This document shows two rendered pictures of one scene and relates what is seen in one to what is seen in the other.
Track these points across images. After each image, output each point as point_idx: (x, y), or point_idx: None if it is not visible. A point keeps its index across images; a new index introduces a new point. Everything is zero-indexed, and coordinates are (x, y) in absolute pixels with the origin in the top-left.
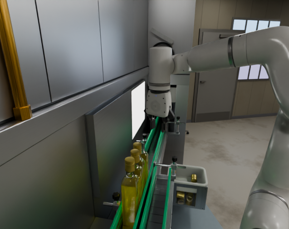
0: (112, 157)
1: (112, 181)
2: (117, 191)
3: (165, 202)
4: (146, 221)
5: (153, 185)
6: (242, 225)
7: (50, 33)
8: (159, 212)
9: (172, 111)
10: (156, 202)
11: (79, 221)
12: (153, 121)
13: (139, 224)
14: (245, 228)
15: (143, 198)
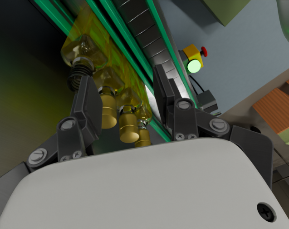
0: (53, 107)
1: (43, 50)
2: (35, 17)
3: (173, 56)
4: (151, 67)
5: (123, 25)
6: None
7: None
8: (151, 37)
9: (269, 184)
10: (136, 24)
11: (117, 130)
12: (97, 125)
13: (149, 79)
14: None
15: (140, 72)
